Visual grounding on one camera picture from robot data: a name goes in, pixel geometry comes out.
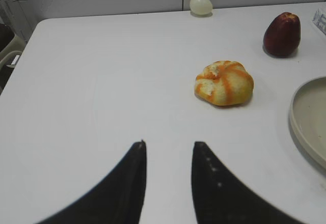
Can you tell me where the orange striped bread roll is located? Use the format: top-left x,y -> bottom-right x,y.
194,61 -> 254,106

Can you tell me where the beige round plate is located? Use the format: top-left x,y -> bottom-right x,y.
288,76 -> 325,171

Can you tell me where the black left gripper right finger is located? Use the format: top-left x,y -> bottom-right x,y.
192,142 -> 299,223

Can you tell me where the pale white egg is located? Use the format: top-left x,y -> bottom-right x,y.
189,0 -> 213,15

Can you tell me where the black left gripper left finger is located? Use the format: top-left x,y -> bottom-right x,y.
42,141 -> 147,223

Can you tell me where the dark red wax apple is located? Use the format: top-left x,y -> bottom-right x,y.
263,12 -> 301,58

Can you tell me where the white milk carton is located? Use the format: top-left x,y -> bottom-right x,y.
312,8 -> 326,35

